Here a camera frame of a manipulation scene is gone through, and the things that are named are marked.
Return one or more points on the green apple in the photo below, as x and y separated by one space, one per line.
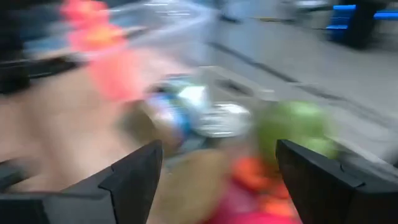
292 124

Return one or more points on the orange mandarins with leaf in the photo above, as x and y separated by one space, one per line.
248 174

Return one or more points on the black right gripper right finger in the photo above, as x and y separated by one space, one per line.
326 202

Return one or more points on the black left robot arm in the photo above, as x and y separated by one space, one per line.
12 71

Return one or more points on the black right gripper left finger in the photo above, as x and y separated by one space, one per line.
124 199

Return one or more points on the tin can with blue label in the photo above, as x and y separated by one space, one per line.
174 109

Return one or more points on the brown kiwi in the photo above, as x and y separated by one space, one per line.
192 186

